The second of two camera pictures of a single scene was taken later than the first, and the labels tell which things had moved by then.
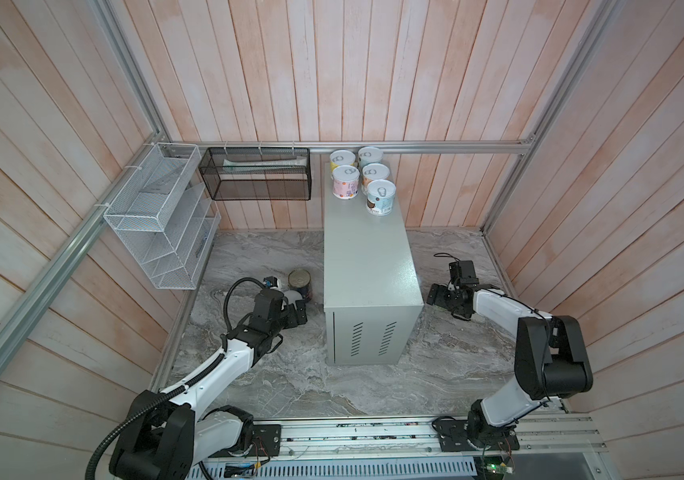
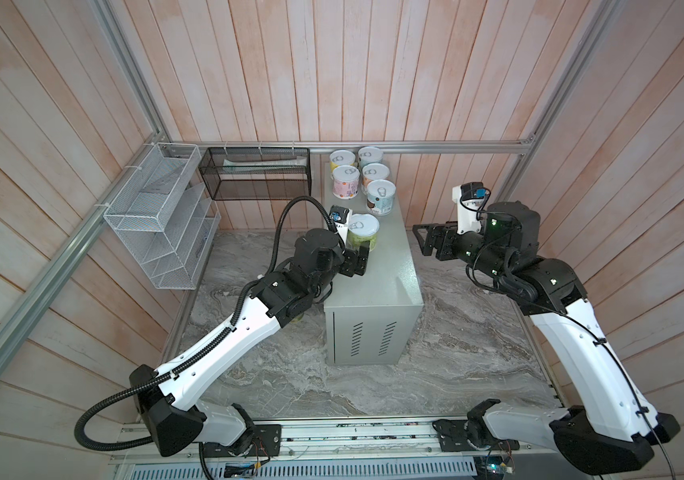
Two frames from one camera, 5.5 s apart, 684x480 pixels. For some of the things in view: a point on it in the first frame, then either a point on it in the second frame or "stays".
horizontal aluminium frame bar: (383, 146) stays
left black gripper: (292, 320) → (349, 267)
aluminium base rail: (568, 439) stays
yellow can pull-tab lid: (342, 157) stays
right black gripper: (438, 291) → (447, 234)
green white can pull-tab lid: (370, 154) stays
